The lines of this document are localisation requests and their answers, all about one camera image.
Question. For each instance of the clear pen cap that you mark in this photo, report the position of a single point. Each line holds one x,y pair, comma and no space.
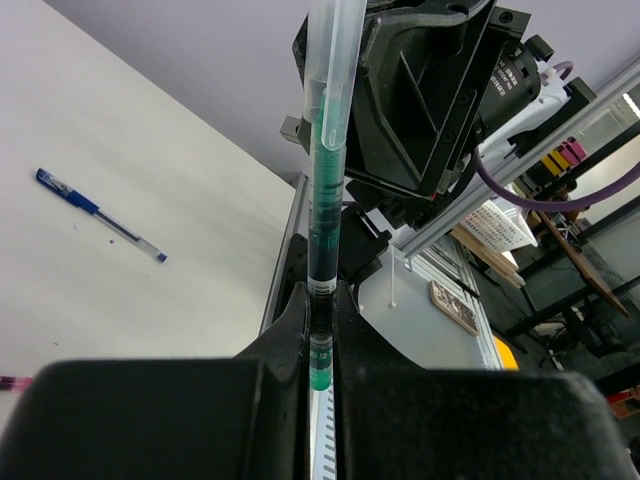
334,31

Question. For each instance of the smartphone on table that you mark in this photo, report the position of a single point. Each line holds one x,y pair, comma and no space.
453,307

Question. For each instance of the blue ballpoint pen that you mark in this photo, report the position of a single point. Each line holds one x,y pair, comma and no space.
78,200

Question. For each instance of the green gel pen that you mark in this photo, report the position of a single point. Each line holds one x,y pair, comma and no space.
325,201

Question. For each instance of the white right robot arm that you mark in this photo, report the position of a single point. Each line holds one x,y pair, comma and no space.
530,125

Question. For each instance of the perforated cable duct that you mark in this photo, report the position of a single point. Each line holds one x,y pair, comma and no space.
322,436

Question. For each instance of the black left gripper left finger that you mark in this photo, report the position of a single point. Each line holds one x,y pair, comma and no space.
244,417

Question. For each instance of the red gel pen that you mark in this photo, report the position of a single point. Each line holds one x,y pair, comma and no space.
14,384

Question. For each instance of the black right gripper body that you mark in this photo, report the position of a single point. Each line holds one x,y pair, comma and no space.
434,79

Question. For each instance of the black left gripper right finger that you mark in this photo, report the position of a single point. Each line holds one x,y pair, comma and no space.
397,420

